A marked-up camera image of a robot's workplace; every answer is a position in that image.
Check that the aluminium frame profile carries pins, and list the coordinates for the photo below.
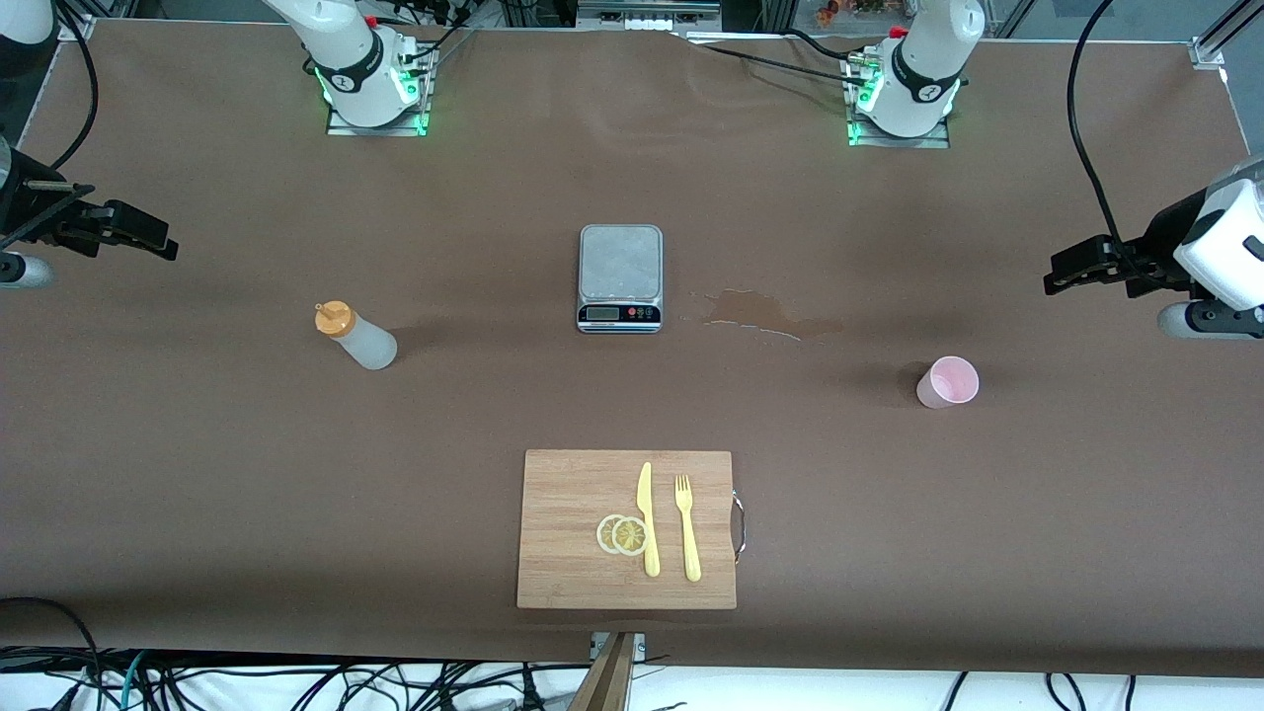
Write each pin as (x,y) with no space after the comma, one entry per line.
(1207,49)

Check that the yellow plastic fork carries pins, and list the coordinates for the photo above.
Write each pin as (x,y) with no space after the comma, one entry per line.
(689,538)

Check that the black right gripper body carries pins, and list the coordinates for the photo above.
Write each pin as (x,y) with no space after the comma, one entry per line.
(22,210)

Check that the small metal bracket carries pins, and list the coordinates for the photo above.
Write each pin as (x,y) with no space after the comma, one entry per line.
(640,647)

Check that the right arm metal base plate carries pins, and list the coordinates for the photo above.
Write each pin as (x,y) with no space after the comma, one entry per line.
(341,128)

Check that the white power strip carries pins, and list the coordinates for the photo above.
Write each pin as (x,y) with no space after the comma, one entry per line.
(647,18)

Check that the brown table cover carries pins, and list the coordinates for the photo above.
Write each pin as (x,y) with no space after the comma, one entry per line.
(296,494)

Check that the lemon slice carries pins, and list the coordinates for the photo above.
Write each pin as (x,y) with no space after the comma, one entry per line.
(629,535)
(602,534)

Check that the pink plastic cup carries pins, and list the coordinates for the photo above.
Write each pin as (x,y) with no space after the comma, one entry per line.
(950,383)

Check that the translucent sauce bottle orange cap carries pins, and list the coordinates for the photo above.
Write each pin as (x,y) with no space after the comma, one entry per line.
(365,341)

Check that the brown liquid spill stain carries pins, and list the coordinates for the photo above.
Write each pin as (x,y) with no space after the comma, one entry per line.
(760,311)

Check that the yellow plastic knife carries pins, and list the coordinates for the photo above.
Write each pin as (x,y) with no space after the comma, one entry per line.
(647,513)

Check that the wooden cutting board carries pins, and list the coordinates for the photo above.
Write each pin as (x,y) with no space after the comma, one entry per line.
(563,513)

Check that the silver digital kitchen scale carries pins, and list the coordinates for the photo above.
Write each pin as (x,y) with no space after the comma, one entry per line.
(620,267)

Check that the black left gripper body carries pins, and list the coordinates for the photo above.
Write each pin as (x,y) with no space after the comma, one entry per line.
(1161,240)

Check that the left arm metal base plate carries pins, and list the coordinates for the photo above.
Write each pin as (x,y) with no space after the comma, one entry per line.
(938,141)

